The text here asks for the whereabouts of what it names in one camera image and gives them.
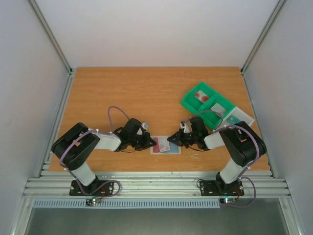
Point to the left aluminium frame post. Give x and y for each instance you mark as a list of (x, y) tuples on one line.
[(42, 20)]

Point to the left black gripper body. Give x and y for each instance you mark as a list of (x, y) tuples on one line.
[(138, 143)]

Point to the small circuit board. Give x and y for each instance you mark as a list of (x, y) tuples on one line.
[(93, 202), (228, 200)]

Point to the green plastic sorting tray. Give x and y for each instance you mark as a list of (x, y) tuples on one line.
[(192, 104)]

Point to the right aluminium frame post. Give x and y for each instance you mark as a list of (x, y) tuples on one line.
[(264, 32)]

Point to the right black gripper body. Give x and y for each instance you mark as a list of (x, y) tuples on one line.
[(185, 137)]

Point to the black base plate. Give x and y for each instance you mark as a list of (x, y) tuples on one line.
[(213, 188), (99, 188)]

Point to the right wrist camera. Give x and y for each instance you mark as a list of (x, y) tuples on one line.
[(184, 126)]

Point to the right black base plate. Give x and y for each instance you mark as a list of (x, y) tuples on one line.
[(213, 188)]

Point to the beige card holder wallet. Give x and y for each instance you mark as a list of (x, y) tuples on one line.
[(174, 149)]

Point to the red white card in tray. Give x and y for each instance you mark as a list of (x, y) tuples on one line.
[(201, 96)]

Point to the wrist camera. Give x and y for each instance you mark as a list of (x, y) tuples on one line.
[(184, 126), (143, 128)]

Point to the dark red striped card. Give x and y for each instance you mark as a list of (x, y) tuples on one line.
[(156, 148)]

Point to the teal card in tray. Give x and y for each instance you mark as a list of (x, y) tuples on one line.
[(233, 120)]

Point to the grey card in tray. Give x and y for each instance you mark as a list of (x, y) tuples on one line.
[(219, 109)]

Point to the aluminium frame post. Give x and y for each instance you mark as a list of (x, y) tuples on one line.
[(42, 20), (264, 32)]

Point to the right small circuit board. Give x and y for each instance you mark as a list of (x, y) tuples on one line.
[(228, 200)]

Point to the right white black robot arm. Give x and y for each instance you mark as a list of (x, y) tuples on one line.
[(242, 143)]

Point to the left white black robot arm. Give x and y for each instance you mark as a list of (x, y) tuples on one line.
[(75, 146)]

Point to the left small circuit board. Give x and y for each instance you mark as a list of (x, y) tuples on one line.
[(93, 202)]

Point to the grey slotted cable duct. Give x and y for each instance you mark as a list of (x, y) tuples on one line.
[(129, 204)]

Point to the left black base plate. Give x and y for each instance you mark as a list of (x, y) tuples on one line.
[(99, 188)]

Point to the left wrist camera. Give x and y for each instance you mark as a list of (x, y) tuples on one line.
[(143, 128)]

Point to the aluminium rail frame front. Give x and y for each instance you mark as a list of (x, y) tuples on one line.
[(170, 184)]

